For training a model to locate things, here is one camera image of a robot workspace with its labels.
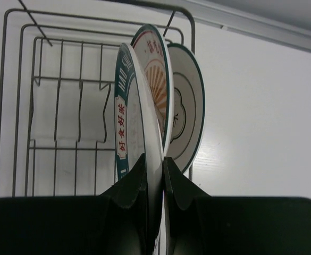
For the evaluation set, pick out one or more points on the aluminium frame rail right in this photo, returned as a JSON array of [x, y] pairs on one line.
[[245, 23]]

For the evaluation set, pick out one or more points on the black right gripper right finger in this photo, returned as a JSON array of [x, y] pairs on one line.
[[199, 223]]

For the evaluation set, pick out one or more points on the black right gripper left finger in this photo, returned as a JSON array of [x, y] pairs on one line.
[[114, 222]]

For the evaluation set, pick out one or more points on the black wire dish rack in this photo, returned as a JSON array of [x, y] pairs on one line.
[[57, 69]]

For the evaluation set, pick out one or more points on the white plate with grey motif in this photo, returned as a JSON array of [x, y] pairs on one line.
[[189, 106]]

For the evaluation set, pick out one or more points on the orange sunburst plate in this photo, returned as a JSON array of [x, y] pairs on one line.
[[153, 55]]

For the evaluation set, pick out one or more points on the blue rimmed white plate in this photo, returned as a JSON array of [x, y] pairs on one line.
[[137, 134]]

